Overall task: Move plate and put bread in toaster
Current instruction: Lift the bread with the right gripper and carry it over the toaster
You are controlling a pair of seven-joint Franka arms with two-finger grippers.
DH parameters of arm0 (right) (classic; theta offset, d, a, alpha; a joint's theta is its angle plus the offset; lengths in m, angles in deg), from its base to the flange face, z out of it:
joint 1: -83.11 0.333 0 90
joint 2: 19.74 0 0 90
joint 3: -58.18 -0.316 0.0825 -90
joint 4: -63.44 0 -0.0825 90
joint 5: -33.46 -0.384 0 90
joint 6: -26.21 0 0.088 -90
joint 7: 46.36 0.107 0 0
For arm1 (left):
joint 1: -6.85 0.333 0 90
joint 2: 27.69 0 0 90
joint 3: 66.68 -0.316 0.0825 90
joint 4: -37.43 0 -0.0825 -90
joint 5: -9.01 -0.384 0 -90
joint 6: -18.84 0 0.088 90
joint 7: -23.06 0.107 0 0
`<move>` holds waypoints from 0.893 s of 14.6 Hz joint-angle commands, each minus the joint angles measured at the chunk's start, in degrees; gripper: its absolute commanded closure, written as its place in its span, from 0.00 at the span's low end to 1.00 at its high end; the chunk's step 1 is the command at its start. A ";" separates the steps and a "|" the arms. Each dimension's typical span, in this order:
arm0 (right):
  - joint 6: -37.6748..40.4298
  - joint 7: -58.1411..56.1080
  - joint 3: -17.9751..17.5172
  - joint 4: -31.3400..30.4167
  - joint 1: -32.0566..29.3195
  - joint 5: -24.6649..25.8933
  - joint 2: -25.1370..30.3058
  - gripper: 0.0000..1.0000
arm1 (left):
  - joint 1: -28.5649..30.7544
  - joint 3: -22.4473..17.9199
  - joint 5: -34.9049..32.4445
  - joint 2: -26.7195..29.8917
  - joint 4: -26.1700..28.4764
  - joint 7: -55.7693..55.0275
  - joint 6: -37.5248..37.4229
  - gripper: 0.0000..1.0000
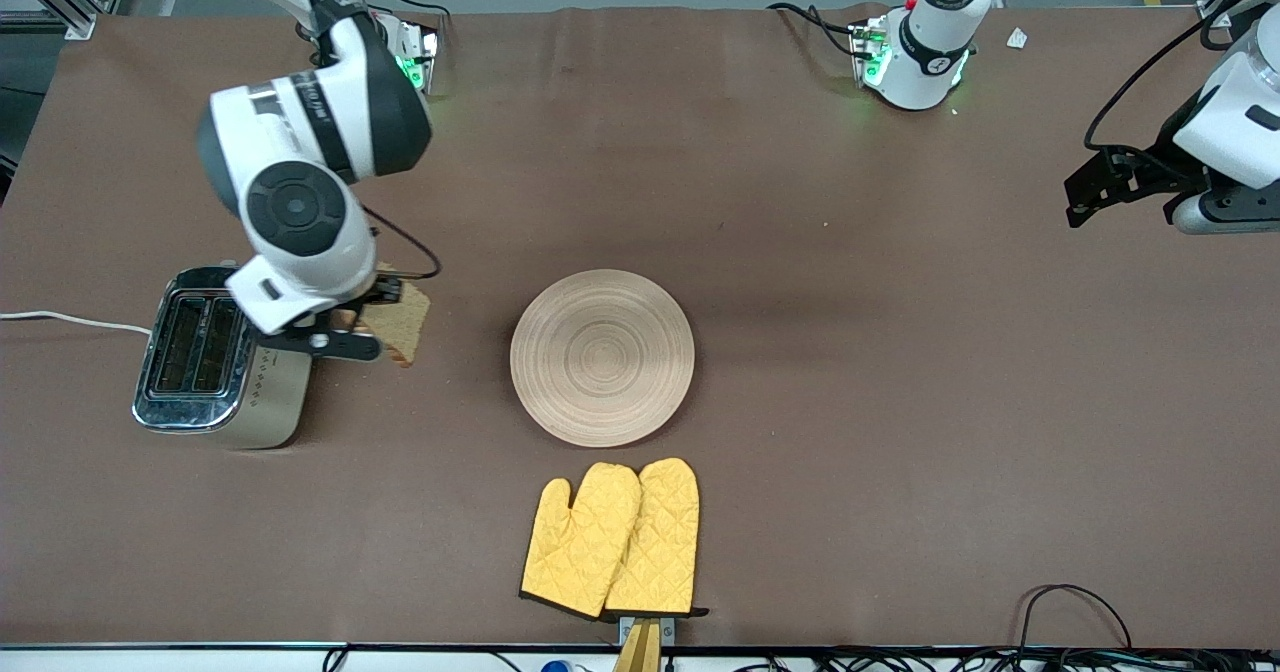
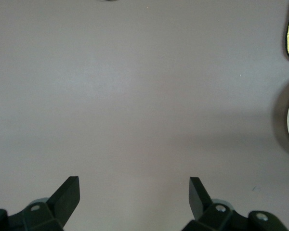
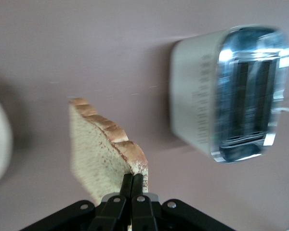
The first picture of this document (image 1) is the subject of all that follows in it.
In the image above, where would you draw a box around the brown bread slice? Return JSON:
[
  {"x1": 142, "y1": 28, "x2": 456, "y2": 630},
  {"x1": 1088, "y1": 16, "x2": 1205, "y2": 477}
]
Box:
[{"x1": 356, "y1": 262, "x2": 433, "y2": 369}]

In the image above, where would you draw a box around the round wooden plate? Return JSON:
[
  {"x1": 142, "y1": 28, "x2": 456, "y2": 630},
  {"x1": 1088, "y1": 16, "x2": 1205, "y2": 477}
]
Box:
[{"x1": 509, "y1": 269, "x2": 697, "y2": 449}]

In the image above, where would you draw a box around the beige chrome two-slot toaster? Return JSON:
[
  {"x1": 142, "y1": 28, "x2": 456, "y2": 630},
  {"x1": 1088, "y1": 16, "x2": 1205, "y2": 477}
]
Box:
[{"x1": 131, "y1": 266, "x2": 317, "y2": 451}]

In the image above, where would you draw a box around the brown table cover sheet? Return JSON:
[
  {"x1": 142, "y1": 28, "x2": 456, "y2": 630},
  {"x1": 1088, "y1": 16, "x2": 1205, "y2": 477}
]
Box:
[{"x1": 0, "y1": 4, "x2": 1280, "y2": 651}]

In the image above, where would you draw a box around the yellow quilted oven mitt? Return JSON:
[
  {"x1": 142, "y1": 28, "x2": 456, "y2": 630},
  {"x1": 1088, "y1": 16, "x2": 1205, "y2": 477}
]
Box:
[
  {"x1": 603, "y1": 457, "x2": 710, "y2": 619},
  {"x1": 518, "y1": 462, "x2": 644, "y2": 621}
]

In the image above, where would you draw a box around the yellow wooden stick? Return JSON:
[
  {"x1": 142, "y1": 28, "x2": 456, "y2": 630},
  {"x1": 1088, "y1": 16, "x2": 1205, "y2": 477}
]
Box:
[{"x1": 612, "y1": 620, "x2": 663, "y2": 672}]

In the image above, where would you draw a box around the white toaster power cord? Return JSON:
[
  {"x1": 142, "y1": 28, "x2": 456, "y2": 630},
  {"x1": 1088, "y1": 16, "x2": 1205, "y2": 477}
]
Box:
[{"x1": 0, "y1": 310, "x2": 153, "y2": 337}]

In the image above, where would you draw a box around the black right arm base cable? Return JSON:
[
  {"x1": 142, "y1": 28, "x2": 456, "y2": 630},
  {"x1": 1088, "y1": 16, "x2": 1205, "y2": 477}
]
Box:
[{"x1": 350, "y1": 0, "x2": 449, "y2": 25}]

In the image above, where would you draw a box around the black arm base cable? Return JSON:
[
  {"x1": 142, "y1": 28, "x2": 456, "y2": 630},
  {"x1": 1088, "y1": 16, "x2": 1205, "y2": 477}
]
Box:
[
  {"x1": 767, "y1": 2, "x2": 863, "y2": 59},
  {"x1": 350, "y1": 0, "x2": 449, "y2": 25}
]

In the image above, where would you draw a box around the black left arm base cable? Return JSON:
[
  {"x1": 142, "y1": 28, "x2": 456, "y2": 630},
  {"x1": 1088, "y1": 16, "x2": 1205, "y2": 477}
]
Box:
[{"x1": 767, "y1": 2, "x2": 863, "y2": 59}]

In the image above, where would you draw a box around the black looped cable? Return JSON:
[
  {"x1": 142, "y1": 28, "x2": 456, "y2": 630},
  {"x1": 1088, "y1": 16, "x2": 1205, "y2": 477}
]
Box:
[{"x1": 1017, "y1": 583, "x2": 1134, "y2": 653}]

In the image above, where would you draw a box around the small metal bracket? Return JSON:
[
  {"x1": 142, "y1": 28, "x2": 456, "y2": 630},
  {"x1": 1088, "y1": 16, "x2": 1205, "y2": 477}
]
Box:
[{"x1": 619, "y1": 615, "x2": 676, "y2": 649}]

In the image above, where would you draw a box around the black cable bundle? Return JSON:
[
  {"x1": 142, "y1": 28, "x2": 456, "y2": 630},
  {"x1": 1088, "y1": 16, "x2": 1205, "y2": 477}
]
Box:
[{"x1": 730, "y1": 646, "x2": 1280, "y2": 672}]

